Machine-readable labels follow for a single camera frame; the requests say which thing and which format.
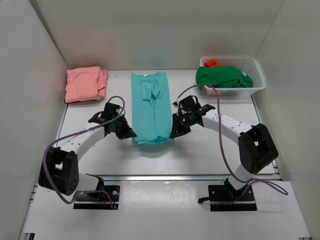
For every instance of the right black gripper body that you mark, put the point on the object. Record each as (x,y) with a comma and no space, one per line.
(189,114)

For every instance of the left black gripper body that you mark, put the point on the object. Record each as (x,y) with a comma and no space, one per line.
(115,126)

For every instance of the teal t shirt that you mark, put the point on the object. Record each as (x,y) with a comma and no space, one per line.
(151,108)

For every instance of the green t shirt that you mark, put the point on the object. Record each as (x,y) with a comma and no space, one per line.
(222,77)

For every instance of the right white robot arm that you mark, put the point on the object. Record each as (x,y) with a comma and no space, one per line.
(255,144)

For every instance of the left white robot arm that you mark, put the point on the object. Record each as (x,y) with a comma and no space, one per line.
(60,169)

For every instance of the folded pink t shirt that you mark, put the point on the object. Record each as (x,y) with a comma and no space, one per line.
(85,84)

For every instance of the orange t shirt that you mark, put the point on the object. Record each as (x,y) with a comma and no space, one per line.
(211,64)

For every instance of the white plastic basket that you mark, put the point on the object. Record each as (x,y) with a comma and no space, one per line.
(249,68)

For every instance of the aluminium rail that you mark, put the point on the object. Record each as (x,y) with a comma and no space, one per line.
(165,177)

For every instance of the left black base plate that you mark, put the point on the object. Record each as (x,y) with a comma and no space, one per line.
(100,201)

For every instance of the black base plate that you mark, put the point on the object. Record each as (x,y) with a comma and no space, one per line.
(100,201)
(222,200)

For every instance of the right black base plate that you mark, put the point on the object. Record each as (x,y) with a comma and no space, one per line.
(222,200)

